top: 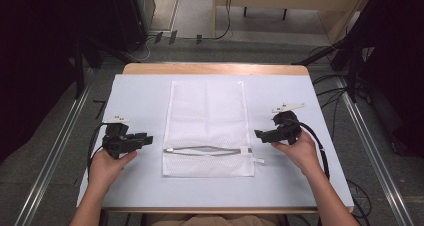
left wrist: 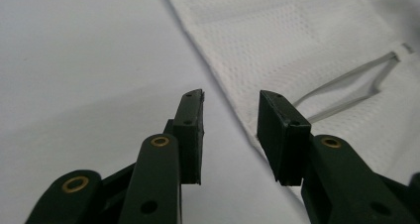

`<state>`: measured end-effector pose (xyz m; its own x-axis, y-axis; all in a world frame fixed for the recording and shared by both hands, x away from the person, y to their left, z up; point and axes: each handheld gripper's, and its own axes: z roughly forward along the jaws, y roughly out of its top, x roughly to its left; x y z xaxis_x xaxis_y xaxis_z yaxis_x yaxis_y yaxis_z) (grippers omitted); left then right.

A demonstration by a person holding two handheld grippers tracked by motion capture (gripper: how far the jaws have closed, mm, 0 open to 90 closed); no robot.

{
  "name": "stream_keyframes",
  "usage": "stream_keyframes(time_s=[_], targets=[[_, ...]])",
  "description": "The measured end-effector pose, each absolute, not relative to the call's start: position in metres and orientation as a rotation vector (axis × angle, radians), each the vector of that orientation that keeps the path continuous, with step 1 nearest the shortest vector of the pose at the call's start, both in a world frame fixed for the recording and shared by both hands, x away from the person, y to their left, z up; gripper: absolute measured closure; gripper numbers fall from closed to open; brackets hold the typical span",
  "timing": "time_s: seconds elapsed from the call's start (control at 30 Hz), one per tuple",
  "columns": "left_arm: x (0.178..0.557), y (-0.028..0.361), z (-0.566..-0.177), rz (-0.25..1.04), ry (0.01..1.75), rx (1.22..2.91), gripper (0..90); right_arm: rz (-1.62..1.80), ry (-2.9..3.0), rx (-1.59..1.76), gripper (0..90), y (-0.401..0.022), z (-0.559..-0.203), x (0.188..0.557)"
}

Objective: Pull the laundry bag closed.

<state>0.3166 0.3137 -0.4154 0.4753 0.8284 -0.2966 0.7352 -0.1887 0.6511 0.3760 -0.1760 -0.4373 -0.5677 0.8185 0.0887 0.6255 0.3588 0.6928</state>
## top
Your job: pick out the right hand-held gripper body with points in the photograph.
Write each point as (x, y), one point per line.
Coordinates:
(288, 129)

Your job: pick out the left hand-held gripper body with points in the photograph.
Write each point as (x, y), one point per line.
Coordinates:
(116, 142)

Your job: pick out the white mesh laundry bag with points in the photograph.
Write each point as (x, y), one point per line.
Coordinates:
(208, 119)

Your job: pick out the person's right hand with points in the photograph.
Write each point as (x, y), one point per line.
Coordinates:
(301, 152)

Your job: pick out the person's left hand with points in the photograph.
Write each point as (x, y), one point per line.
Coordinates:
(106, 169)

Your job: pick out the pale blue table mat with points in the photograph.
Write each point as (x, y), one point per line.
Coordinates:
(140, 99)

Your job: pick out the wooden table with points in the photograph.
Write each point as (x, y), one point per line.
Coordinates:
(213, 69)

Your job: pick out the black metal stand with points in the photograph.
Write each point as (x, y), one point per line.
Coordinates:
(350, 62)
(80, 69)

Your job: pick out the person's tan trousers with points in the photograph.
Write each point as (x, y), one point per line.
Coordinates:
(213, 221)

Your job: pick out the dark curtain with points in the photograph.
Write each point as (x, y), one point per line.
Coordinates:
(40, 59)
(396, 52)

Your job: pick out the black cabinet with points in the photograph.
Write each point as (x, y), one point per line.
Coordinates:
(131, 16)

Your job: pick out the metal floor rail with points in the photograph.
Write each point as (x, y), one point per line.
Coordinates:
(50, 166)
(373, 152)

